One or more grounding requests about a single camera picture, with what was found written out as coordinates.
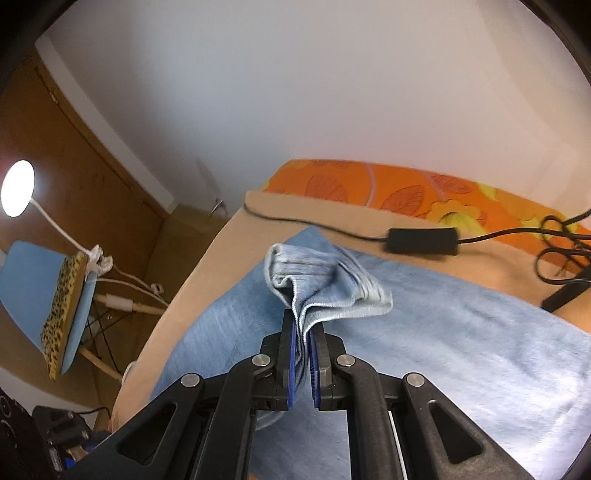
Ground leopard print cushion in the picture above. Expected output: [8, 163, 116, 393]
[39, 253, 89, 381]

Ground white lamp cable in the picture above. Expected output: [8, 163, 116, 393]
[85, 263, 169, 315]

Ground black cable with controller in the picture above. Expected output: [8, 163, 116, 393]
[245, 203, 591, 287]

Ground beige cloth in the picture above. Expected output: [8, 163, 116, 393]
[108, 189, 591, 428]

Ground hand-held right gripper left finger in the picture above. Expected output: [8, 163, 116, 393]
[99, 310, 298, 480]

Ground wooden door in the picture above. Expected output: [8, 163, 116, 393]
[0, 48, 176, 407]

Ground blue denim pants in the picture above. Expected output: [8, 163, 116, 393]
[150, 226, 591, 480]

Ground orange floral sheet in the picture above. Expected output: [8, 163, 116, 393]
[263, 159, 591, 278]

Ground blue chair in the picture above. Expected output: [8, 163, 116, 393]
[0, 240, 167, 384]

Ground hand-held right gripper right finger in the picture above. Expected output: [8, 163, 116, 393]
[308, 323, 527, 480]

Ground white clip lamp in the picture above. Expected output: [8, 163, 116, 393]
[0, 159, 114, 278]

